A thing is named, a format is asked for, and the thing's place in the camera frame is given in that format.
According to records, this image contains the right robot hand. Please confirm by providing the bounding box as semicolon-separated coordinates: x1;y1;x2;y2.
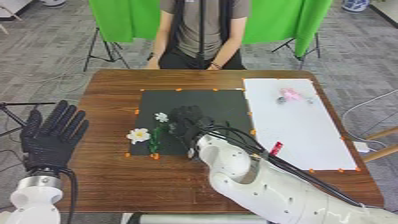
168;105;219;152

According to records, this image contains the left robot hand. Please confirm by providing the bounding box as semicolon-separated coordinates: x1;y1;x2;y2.
18;99;93;174

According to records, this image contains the dark mat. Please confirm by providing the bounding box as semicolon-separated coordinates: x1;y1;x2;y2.
127;89;258;157

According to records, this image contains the person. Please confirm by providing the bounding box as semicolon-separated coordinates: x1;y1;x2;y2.
144;0;255;71

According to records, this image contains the small white flower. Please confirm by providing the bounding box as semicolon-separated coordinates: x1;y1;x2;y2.
148;112;173;158

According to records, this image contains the black tripod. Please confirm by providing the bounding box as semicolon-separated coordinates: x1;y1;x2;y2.
0;101;59;138

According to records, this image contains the white sheet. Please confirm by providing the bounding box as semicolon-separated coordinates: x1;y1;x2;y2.
242;77;363;172

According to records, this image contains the pink flower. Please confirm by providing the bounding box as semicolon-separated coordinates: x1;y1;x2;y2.
280;87;304;103

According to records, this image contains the black stand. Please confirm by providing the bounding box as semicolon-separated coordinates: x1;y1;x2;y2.
82;26;134;73
271;32;326;71

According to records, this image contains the black cable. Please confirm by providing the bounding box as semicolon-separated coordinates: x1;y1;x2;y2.
59;169;81;224

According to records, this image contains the white cable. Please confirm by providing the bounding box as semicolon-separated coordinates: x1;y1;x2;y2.
340;89;398;143

